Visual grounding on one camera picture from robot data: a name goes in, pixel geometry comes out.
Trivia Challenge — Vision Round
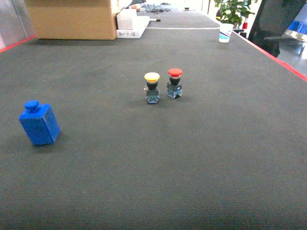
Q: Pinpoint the blue block part with knob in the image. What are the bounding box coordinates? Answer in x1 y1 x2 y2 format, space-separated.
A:
19 100 60 145

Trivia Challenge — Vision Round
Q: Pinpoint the yellow mushroom push button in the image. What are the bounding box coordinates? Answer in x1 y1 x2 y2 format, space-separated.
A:
144 72 160 104

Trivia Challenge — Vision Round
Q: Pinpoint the red mushroom push button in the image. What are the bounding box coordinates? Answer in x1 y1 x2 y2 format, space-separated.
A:
167 68 183 100

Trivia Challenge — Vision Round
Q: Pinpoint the white flat box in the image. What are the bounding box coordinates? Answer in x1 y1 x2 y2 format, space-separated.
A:
117 16 150 39

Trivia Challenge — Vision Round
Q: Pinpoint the black marker pen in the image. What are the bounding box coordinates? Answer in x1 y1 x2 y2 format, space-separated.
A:
149 18 161 22

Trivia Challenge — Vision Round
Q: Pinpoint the small white box on top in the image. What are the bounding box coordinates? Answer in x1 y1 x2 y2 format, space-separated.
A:
117 9 137 30

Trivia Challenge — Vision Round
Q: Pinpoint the white paper cup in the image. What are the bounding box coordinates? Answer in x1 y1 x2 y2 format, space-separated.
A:
219 23 234 43

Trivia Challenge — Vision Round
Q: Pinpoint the green potted plant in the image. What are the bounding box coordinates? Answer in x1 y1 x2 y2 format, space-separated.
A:
214 0 254 25

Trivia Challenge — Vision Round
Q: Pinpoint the brown cardboard box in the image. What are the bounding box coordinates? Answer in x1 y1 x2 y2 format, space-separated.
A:
25 0 120 40

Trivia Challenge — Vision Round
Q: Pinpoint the black office chair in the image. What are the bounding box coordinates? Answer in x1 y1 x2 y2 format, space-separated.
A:
248 0 306 57

